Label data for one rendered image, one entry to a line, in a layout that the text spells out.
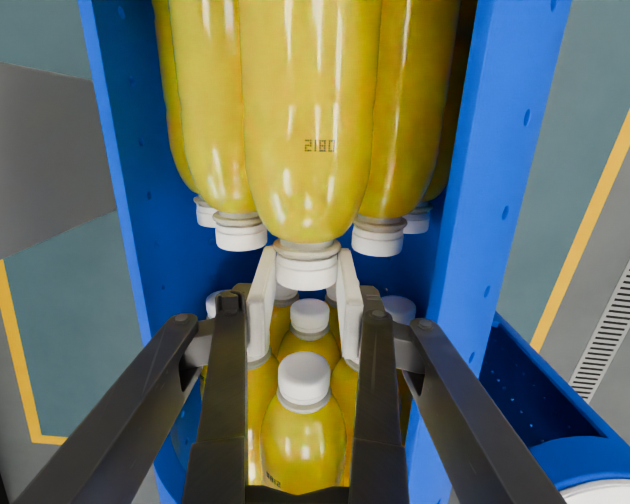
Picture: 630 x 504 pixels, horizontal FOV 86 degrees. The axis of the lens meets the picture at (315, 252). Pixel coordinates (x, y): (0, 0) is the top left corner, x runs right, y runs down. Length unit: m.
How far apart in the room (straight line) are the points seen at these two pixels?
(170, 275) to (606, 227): 1.77
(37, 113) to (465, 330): 0.74
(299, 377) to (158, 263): 0.16
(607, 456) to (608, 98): 1.31
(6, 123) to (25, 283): 1.31
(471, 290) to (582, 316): 1.86
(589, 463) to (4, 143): 1.01
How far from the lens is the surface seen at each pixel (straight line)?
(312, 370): 0.26
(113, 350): 1.95
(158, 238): 0.33
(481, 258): 0.18
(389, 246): 0.25
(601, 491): 0.71
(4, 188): 0.73
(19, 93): 0.76
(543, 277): 1.82
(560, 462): 0.71
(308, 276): 0.19
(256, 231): 0.25
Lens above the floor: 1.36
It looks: 69 degrees down
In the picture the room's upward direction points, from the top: 179 degrees clockwise
